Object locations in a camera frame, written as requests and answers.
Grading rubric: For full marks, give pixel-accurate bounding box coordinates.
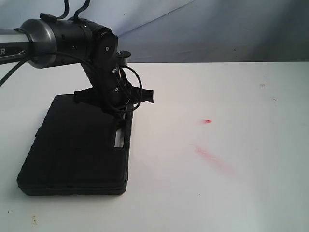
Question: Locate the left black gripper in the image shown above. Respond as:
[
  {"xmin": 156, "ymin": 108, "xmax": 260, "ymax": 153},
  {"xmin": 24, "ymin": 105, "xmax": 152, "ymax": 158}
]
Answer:
[{"xmin": 73, "ymin": 61, "xmax": 154, "ymax": 128}]

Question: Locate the black plastic tool case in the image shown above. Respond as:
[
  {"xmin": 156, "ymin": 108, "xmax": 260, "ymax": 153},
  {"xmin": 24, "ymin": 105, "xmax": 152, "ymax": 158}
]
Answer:
[{"xmin": 17, "ymin": 94, "xmax": 133, "ymax": 196}]

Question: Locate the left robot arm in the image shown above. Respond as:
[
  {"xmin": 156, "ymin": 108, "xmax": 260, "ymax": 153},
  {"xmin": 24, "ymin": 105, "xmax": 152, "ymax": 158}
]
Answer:
[{"xmin": 0, "ymin": 18, "xmax": 154, "ymax": 117}]

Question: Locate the grey fabric backdrop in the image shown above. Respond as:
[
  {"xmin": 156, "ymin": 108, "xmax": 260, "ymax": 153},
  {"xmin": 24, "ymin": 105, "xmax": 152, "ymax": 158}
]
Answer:
[{"xmin": 0, "ymin": 0, "xmax": 309, "ymax": 64}]

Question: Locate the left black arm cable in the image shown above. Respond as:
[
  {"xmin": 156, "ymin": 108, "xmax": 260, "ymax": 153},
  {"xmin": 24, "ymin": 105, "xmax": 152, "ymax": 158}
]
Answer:
[{"xmin": 0, "ymin": 50, "xmax": 143, "ymax": 114}]

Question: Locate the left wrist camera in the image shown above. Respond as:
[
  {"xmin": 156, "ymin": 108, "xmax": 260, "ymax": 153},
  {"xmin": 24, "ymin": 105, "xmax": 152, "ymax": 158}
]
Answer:
[{"xmin": 116, "ymin": 51, "xmax": 131, "ymax": 66}]

